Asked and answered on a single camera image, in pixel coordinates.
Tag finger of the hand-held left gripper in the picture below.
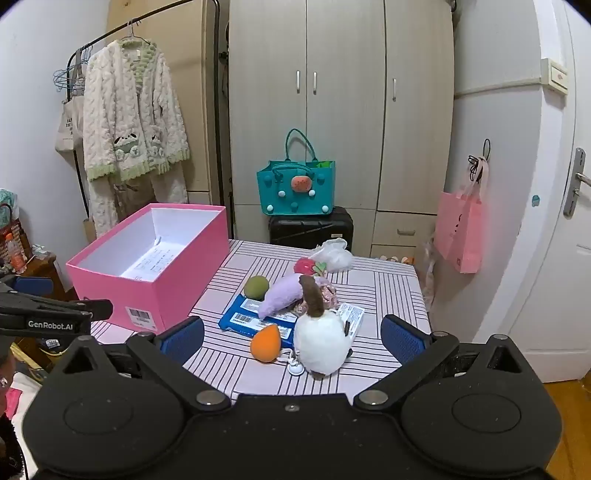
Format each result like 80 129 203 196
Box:
0 294 114 337
0 275 54 297

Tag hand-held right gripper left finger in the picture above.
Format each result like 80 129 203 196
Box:
48 316 232 414

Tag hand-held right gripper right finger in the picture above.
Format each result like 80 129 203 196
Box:
353 315 541 411

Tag white labelled packet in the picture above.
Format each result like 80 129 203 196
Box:
337 305 365 347

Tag pink cardboard box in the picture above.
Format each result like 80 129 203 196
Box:
65 204 230 335

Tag blue wipes packet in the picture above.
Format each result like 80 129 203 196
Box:
218 295 298 349

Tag white plush cat toy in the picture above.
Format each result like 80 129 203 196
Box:
294 274 354 380

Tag orange egg-shaped sponge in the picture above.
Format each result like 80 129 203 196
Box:
250 324 281 364

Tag green plush ball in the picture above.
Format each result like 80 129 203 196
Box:
244 275 270 298

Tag white plastic bag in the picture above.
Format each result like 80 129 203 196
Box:
308 239 354 271

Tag purple plush toy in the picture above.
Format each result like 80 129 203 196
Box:
257 272 315 319

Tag strawberry plush keychain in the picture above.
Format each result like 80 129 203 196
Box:
294 257 328 278

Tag wooden nightstand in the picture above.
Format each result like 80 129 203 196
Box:
18 256 70 301

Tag orange drink bottle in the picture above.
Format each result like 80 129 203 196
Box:
4 233 27 273

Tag striped tablecloth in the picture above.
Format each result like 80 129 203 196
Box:
90 239 432 398

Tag brown woven basket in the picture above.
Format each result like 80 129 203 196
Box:
0 203 29 271

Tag clear plastic bag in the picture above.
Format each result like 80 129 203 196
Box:
422 233 437 310

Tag white printed paper sheet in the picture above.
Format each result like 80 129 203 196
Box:
121 235 183 280

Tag pink shopping bag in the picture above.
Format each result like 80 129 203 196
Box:
434 157 490 274

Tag black suitcase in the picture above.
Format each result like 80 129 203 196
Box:
269 206 354 252

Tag cream fleece pants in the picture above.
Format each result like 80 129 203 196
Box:
88 161 189 238

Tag white door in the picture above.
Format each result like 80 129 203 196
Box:
499 0 591 384

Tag canvas tote bag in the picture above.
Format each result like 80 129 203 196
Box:
54 95 86 153

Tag teal felt tote bag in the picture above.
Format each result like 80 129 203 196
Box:
257 128 335 217

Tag black clothes rack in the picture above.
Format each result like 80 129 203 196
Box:
67 0 232 241

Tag tall beige cabinet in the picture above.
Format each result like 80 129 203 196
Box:
107 0 222 206

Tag beige three-door wardrobe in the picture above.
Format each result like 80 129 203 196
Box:
228 0 455 259

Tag black hair ties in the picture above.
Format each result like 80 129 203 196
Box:
467 138 492 182

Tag blue wire hangers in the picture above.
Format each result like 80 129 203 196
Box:
52 46 93 97

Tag metal door handle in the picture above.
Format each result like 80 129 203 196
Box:
563 148 591 217

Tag white wall switch box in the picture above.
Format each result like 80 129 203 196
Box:
540 59 568 95

